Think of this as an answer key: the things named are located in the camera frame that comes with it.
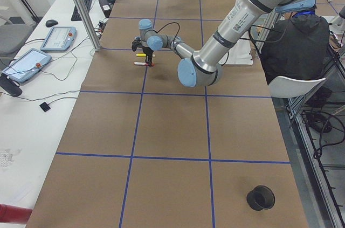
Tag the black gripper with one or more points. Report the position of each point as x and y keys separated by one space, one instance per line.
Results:
x=147 y=52

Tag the red marker pen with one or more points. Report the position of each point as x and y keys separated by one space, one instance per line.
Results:
x=144 y=64

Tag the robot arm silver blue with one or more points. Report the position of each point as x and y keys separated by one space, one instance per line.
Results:
x=202 y=67

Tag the yellow highlighter pen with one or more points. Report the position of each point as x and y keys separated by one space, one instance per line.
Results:
x=143 y=55

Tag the far teach pendant tablet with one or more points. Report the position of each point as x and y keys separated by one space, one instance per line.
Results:
x=59 y=39

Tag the teach pendant tablet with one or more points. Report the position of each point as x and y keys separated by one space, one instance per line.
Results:
x=59 y=39
x=25 y=67

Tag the black computer mouse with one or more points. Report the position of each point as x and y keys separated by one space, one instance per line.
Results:
x=51 y=23

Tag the small black square device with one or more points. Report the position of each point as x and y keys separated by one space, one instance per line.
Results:
x=45 y=106

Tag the near teach pendant tablet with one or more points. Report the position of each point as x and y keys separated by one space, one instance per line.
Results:
x=25 y=67

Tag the white chair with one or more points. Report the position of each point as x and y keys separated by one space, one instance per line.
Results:
x=284 y=87

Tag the grey office chair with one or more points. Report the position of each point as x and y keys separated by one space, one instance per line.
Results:
x=13 y=37

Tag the black cylindrical object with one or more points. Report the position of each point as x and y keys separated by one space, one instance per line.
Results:
x=9 y=86

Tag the person in black jacket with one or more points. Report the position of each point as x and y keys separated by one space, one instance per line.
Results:
x=296 y=47

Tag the black round cup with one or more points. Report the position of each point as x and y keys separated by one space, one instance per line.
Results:
x=260 y=198

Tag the red cylinder object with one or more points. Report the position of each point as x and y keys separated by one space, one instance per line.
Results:
x=14 y=215

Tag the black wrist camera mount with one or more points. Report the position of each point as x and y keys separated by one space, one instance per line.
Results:
x=136 y=44

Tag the aluminium frame post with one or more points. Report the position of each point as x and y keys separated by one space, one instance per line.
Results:
x=87 y=24

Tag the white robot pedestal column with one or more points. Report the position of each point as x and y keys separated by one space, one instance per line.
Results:
x=240 y=54

